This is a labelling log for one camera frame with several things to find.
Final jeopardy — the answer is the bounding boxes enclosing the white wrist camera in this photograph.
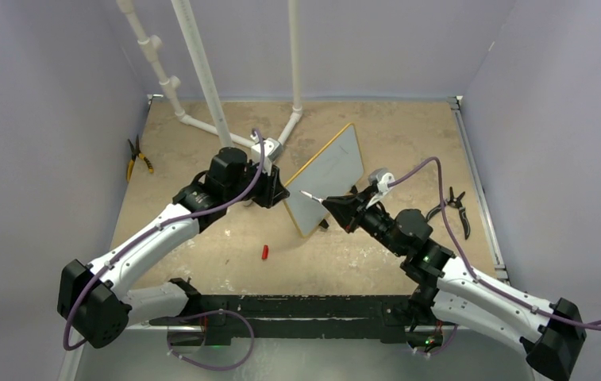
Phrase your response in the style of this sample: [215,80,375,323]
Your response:
[367,167,395,209]
[250,138,283,174]

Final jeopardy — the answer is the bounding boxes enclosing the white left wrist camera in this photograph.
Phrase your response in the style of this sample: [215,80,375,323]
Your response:
[250,138,283,174]

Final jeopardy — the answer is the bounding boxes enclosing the yellow-handled pliers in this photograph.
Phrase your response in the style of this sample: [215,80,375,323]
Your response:
[125,135,155,183]

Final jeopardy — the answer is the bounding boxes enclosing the red marker cap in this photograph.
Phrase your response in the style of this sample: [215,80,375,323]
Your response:
[261,245,269,260]

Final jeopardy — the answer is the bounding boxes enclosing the black-handled pliers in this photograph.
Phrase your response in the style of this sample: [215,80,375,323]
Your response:
[425,186,472,241]

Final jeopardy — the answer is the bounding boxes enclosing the aluminium frame rail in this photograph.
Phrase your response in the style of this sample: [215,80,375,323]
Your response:
[58,293,175,381]

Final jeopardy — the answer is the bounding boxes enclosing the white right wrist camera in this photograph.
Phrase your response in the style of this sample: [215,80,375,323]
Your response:
[367,167,395,209]

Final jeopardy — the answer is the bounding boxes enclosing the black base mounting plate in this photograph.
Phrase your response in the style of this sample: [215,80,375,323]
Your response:
[150,280,437,346]

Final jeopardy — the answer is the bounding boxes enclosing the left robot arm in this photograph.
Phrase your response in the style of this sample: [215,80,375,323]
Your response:
[57,140,290,350]

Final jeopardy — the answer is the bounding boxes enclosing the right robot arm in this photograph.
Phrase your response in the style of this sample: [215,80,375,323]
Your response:
[321,192,587,380]

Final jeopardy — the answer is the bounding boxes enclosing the yellow-framed whiteboard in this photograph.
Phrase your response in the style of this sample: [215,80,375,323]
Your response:
[283,123,364,238]

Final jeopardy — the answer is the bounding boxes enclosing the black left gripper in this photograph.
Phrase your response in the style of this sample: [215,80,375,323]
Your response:
[225,159,288,208]

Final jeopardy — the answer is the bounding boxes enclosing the red whiteboard marker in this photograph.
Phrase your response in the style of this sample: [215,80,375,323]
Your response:
[300,190,324,203]

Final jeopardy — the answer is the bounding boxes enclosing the white PVC pipe frame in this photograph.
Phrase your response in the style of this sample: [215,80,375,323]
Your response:
[116,0,304,149]

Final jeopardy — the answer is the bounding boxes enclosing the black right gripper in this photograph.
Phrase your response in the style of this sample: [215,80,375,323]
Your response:
[323,186,404,257]

